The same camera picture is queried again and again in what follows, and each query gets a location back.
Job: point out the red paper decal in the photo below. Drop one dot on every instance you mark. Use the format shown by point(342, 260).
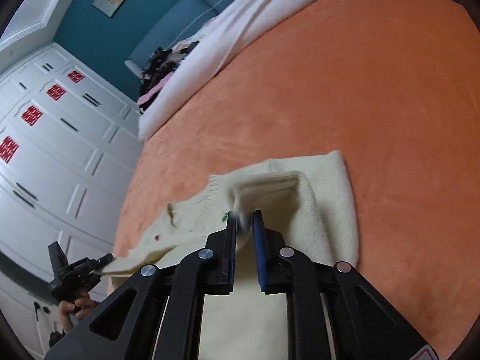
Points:
point(56, 91)
point(32, 114)
point(8, 148)
point(76, 76)

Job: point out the white wardrobe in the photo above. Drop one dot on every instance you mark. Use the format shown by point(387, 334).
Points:
point(48, 180)

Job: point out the white duvet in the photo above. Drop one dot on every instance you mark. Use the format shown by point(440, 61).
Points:
point(210, 63)

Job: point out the teal padded headboard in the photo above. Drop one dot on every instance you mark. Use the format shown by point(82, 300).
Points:
point(176, 26)

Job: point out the cream knitted sweater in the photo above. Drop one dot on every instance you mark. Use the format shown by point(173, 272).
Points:
point(330, 202)

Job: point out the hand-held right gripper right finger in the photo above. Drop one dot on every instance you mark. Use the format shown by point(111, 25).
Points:
point(258, 249)

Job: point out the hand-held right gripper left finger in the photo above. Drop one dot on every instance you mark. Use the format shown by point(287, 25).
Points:
point(229, 249)

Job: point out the orange blanket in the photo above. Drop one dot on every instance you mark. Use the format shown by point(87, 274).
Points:
point(356, 82)

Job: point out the person's left hand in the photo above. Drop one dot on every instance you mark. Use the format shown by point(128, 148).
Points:
point(77, 307)

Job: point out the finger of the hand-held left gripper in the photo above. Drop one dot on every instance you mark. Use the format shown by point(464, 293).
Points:
point(105, 259)

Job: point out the pile of dark clothes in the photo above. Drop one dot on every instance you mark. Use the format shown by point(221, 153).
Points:
point(161, 67)

